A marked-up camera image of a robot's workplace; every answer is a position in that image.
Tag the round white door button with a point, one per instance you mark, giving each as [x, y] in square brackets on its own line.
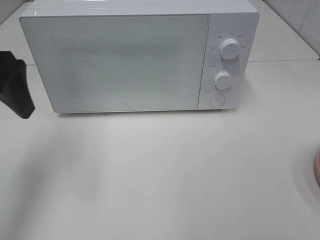
[218, 100]

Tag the upper white power knob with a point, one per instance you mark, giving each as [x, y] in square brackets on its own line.
[229, 48]

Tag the white microwave door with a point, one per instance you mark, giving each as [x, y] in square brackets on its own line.
[92, 64]

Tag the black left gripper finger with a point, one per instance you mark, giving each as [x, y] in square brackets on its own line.
[15, 94]
[12, 70]

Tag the white microwave oven body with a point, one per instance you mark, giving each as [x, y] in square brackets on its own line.
[226, 19]

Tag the pink round plate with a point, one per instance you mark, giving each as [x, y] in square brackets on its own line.
[317, 168]

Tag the white timer knob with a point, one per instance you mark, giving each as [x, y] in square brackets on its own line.
[222, 80]

